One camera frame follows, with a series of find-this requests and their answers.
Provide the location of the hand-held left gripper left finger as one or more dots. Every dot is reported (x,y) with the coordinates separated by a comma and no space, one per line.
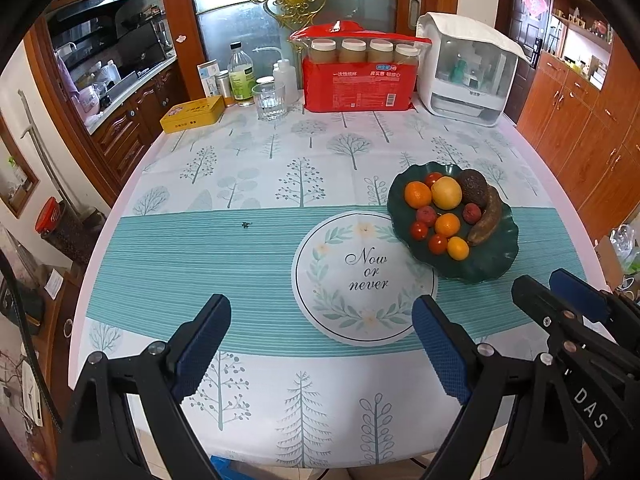
(197,350)

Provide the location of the tree print tablecloth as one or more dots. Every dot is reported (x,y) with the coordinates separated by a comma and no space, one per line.
(200,260)

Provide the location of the red paper cup package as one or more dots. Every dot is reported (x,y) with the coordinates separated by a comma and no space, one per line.
(360,90)

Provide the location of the red lychee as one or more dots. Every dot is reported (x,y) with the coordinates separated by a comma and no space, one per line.
(471,212)
(425,214)

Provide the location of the red door decoration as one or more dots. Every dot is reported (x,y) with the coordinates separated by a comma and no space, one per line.
(534,4)

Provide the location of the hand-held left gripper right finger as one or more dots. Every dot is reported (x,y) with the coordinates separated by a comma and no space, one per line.
(442,350)

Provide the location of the small yellow-orange citrus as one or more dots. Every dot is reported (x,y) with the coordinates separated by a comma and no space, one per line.
(458,248)

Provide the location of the yellow tin box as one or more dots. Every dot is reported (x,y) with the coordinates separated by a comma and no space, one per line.
(192,115)

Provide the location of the cardboard box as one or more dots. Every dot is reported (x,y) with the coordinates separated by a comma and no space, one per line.
(607,260)

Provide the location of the wooden wall cabinets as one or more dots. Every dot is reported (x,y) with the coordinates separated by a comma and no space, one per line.
(580,130)

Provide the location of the mandarin orange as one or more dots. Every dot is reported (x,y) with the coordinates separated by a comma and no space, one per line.
(417,195)
(447,225)

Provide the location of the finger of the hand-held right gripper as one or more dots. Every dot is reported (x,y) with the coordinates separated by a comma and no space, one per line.
(535,295)
(580,292)

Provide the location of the dark green scalloped plate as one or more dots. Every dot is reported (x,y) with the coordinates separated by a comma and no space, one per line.
(480,262)

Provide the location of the white squeeze bottle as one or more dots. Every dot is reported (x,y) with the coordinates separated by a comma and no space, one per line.
(286,80)

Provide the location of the small metal can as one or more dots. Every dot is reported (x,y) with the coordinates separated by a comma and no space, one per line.
(222,87)

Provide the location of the wooden kitchen base cabinet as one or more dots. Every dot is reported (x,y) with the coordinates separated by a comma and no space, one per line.
(135,120)

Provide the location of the white cup storage cabinet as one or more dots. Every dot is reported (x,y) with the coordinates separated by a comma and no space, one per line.
(470,70)

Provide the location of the white and blue carton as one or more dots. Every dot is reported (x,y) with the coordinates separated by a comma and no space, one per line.
(207,80)

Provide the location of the clear plastic bag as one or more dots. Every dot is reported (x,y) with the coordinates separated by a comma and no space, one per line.
(625,247)

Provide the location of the clear bottle green label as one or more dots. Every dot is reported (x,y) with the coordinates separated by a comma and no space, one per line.
(241,80)

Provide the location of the dark avocado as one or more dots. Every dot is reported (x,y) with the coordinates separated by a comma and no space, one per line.
(472,185)

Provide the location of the brown overripe banana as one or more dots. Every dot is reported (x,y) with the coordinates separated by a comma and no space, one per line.
(487,222)

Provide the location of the large yellow orange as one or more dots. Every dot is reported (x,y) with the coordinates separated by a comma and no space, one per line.
(446,193)

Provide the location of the clear drinking glass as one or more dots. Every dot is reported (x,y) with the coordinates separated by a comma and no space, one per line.
(269,102)

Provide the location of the brown wooden door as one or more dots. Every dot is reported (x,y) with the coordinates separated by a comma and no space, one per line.
(512,50)

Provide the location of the red lidded container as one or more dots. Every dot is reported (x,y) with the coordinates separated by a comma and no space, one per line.
(48,215)

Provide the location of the wooden picture frame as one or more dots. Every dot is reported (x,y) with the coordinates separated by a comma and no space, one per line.
(31,180)

